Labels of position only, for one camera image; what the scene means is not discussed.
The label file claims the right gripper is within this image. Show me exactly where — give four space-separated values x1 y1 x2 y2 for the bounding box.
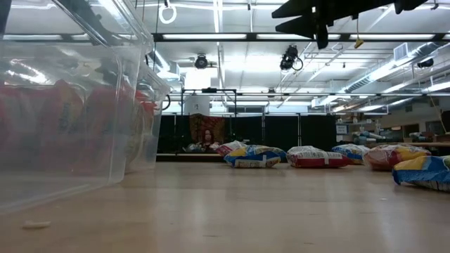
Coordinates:
271 0 394 50

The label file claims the red Maruchan ramen pack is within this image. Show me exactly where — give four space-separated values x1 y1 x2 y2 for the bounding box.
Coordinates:
363 143 432 172
214 140 249 158
285 145 353 169

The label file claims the blue Maruchan ramen pack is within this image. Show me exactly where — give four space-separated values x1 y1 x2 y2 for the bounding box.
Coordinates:
392 155 450 193
331 143 371 166
223 144 288 169

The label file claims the clear plastic bin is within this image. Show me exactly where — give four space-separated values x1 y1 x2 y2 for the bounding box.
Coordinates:
121 59 172 176
0 0 158 214

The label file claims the round black ceiling device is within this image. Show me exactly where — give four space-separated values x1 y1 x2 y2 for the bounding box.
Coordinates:
193 53 210 70

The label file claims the black tube stand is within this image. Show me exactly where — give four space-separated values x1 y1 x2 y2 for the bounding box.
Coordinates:
180 88 238 155

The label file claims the black curtain partition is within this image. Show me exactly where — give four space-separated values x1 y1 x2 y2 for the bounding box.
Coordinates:
156 112 338 157

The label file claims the white box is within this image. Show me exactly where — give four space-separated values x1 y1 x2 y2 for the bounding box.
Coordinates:
184 95 211 116

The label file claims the colourful patterned tapestry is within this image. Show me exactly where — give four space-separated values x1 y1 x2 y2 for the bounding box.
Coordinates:
188 112 226 147

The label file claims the person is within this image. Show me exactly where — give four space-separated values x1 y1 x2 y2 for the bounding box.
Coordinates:
198 129 221 152

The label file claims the wooden workbench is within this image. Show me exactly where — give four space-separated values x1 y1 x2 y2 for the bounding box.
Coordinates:
367 141 450 148

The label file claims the black overhead camera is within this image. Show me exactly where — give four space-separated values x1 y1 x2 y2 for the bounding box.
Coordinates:
279 44 304 72

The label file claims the black aluminium rig frame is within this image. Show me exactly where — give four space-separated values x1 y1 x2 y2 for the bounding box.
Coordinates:
153 32 450 163

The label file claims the silver air duct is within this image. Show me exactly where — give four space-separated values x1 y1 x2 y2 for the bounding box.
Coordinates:
342 41 450 94

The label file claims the white hanging ring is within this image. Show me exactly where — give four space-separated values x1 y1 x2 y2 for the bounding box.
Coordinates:
157 2 178 25

